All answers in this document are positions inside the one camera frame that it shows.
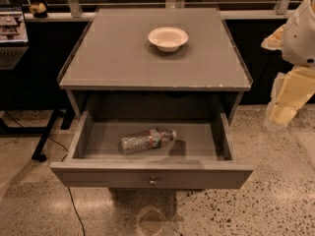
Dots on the yellow black tape dispenser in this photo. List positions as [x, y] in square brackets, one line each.
[38, 9]

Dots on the white paper bowl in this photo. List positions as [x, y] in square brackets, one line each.
[168, 39]

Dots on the metal window rail frame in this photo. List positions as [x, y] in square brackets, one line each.
[170, 4]

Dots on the laptop on side desk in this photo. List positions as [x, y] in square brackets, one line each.
[14, 41]

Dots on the grey wooden cabinet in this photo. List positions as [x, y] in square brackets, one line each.
[115, 54]

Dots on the clear plastic water bottle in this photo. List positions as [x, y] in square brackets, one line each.
[151, 139]

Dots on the black desk leg frame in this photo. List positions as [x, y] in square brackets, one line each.
[5, 130]

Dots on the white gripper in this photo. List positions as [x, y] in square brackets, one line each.
[299, 41]

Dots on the open grey top drawer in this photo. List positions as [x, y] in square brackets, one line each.
[201, 157]

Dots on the metal drawer knob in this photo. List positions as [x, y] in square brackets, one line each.
[153, 181]

